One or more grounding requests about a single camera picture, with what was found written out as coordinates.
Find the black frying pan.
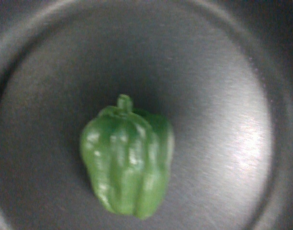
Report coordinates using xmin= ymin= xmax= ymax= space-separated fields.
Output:
xmin=0 ymin=0 xmax=293 ymax=230

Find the green capsicum toy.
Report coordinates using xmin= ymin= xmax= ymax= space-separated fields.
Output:
xmin=79 ymin=94 xmax=174 ymax=219

